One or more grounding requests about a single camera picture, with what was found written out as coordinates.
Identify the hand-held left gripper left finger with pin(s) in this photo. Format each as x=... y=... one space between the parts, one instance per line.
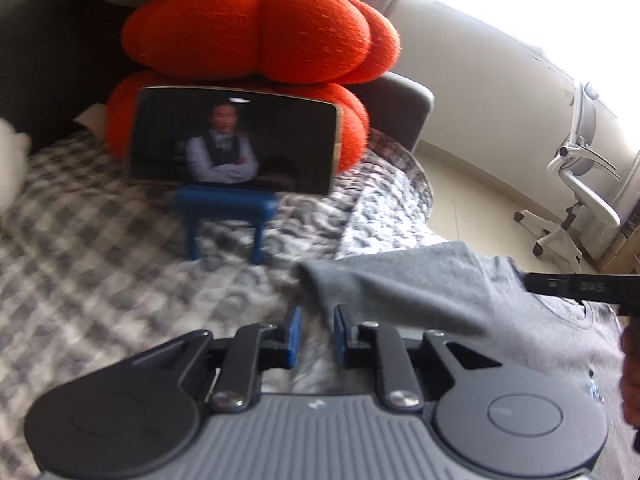
x=293 y=336

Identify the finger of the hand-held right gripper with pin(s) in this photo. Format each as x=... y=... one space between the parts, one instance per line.
x=575 y=287

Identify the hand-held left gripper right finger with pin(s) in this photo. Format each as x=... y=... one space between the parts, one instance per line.
x=341 y=340

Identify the grey shirt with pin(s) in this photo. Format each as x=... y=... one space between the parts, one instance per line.
x=450 y=290

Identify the person's right hand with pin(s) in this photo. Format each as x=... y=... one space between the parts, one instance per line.
x=631 y=375

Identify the white office chair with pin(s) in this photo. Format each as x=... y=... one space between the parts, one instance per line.
x=580 y=180

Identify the blue phone stand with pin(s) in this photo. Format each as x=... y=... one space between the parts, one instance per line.
x=225 y=210

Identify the smartphone with lit screen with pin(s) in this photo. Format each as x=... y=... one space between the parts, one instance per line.
x=232 y=139

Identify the grey white checkered blanket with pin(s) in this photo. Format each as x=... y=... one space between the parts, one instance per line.
x=100 y=260

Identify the small orange pumpkin cushion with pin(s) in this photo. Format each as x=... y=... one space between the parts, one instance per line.
x=350 y=120

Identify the large orange pumpkin cushion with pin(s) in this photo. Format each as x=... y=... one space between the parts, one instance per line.
x=260 y=30

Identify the white plush toy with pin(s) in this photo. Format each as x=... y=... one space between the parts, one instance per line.
x=12 y=165

